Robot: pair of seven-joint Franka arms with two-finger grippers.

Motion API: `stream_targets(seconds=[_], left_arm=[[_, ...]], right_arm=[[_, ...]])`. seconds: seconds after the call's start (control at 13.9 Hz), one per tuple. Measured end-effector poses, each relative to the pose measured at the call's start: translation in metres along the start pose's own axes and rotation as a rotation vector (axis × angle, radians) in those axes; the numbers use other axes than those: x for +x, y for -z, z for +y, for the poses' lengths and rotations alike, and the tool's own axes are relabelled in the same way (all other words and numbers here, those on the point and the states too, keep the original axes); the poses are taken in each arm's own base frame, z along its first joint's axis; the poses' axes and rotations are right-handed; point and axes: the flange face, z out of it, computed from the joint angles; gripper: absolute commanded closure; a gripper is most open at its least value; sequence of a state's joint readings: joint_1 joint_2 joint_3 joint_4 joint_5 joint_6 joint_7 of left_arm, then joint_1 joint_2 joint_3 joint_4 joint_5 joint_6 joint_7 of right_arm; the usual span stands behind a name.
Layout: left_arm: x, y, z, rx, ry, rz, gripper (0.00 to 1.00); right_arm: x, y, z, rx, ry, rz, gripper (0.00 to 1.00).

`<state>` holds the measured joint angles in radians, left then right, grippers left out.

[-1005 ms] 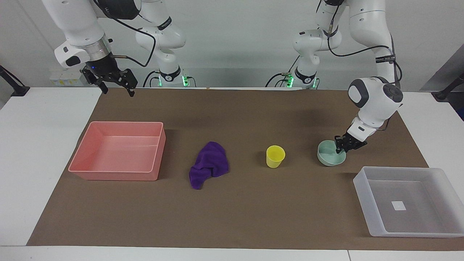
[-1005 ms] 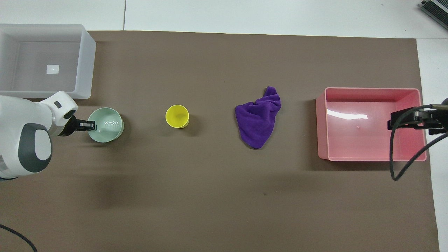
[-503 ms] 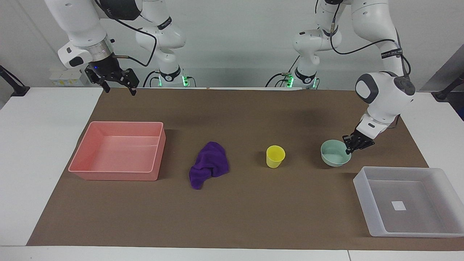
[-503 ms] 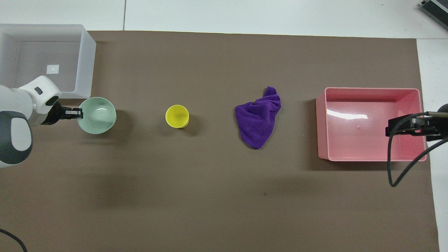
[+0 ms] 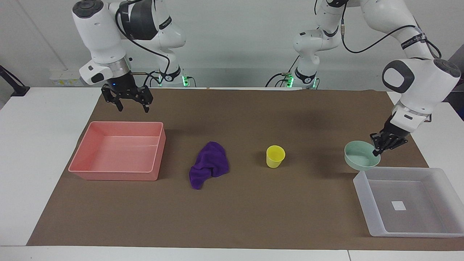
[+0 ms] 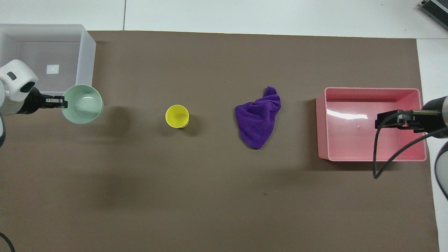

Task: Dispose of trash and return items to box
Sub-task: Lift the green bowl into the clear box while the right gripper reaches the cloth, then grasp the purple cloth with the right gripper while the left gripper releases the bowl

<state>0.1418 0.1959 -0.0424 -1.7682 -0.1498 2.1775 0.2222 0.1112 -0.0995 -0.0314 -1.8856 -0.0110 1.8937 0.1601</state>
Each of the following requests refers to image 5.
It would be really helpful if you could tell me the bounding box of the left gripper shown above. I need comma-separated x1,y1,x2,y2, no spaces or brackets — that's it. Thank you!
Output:
369,115,411,157

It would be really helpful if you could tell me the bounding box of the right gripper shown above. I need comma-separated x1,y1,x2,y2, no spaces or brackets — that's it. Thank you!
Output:
101,71,153,113

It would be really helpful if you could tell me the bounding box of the light green bowl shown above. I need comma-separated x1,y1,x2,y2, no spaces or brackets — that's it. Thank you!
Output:
344,141,381,171

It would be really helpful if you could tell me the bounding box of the pink plastic box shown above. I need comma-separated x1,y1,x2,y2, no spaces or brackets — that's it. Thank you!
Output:
68,121,167,181

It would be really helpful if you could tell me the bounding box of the translucent white plastic box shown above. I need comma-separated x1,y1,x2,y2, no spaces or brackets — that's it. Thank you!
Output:
353,167,464,238

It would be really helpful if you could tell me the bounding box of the purple cloth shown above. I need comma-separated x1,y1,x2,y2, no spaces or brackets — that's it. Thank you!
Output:
188,141,230,190

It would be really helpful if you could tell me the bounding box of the yellow plastic cup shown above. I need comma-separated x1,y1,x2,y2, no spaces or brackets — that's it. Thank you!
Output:
266,145,286,169

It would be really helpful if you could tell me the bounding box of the black stand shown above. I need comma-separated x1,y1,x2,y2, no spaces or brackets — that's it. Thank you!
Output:
0,65,30,97

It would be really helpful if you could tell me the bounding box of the black cable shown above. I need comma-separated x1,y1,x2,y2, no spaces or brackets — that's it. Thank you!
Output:
265,54,302,88
115,7,172,88
340,16,443,61

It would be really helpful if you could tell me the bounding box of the white wall socket strip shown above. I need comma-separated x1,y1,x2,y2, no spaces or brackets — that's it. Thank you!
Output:
49,69,84,87

